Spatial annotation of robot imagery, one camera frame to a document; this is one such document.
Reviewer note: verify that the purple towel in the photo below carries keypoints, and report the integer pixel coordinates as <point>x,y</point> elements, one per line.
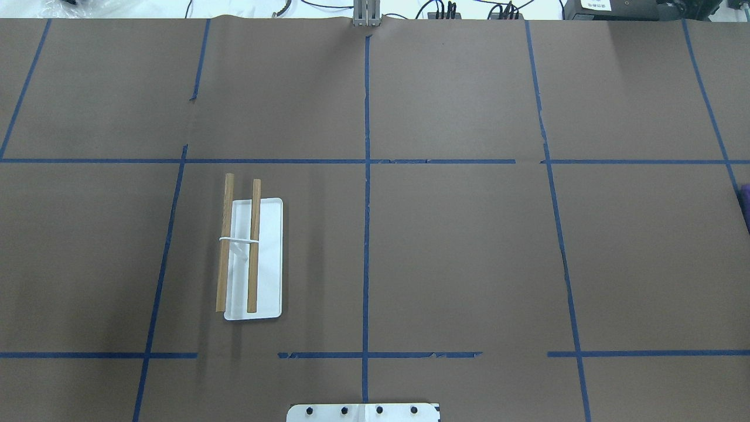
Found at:
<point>744,202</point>

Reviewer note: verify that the lower wooden rack bar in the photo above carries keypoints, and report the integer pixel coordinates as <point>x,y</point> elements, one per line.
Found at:
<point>253,266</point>

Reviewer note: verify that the wooden rack bar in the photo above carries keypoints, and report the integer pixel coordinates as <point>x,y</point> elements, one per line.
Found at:
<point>224,248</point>
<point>253,266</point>

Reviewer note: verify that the white rack base tray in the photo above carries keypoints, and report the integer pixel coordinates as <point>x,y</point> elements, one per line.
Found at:
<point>270,280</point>

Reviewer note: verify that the upper wooden rack bar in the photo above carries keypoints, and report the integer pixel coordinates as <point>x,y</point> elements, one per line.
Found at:
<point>224,248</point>

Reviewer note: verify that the black computer box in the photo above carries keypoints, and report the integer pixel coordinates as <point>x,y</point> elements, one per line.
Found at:
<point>639,10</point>

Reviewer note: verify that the white rack centre post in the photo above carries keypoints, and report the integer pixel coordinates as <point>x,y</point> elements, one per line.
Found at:
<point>239,247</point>

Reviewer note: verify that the aluminium frame post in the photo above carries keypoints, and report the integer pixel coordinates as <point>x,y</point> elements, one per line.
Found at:
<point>366,13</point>

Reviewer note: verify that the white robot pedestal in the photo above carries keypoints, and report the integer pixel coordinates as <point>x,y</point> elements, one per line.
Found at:
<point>365,412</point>

